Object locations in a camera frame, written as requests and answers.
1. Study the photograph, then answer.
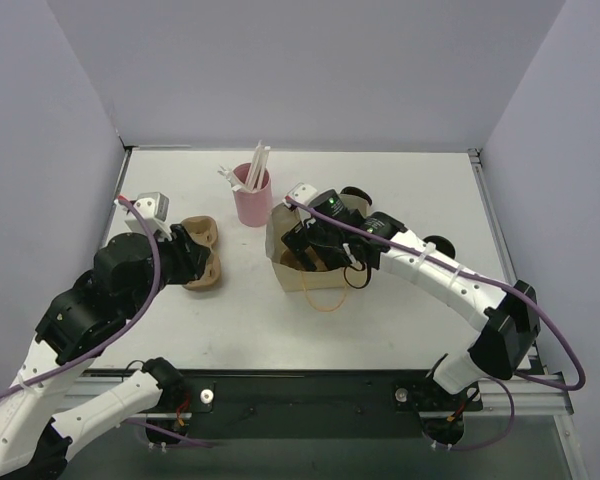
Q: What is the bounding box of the pink straw holder cup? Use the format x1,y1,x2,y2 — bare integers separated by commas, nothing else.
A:
232,171,273,227

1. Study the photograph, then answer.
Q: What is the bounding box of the stack of black lids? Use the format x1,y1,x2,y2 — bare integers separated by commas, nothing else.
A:
340,186,373,206

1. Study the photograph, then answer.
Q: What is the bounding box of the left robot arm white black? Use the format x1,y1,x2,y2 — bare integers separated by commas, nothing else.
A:
0,224,211,479

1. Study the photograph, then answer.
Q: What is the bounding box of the brown cardboard cup carrier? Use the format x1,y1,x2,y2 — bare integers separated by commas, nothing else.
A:
279,248,329,272

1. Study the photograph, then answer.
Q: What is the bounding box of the brown paper bag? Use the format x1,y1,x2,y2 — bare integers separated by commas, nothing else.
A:
265,203,366,313

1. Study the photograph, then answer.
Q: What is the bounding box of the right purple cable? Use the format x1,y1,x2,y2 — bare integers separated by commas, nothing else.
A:
284,197,586,452

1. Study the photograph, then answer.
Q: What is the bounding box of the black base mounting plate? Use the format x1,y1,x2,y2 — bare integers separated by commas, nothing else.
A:
148,370,483,442

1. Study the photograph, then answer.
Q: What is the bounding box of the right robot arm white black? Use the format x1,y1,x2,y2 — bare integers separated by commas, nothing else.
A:
283,184,540,408

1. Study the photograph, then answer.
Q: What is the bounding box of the white paper straw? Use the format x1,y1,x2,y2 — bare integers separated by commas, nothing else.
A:
253,146,271,191
244,141,264,191

